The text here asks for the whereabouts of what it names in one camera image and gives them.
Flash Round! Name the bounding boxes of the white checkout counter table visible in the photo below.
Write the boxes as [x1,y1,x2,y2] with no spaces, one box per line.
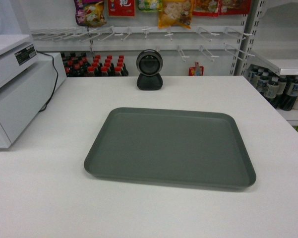
[0,75,298,238]

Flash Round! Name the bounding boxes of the red snack bag hanging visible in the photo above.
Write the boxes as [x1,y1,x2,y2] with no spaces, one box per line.
[108,0,135,17]

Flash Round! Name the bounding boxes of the yellow snack bag hanging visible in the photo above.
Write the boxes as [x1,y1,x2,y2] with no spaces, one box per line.
[158,0,194,29]

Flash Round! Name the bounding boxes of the purple snack bag hanging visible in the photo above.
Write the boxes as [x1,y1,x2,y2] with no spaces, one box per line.
[74,0,106,27]

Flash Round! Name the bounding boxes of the white checkout scale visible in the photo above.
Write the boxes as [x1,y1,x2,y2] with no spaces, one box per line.
[0,35,38,88]

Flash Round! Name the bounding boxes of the black round barcode scanner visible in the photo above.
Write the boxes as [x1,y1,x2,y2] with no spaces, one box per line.
[136,49,163,91]

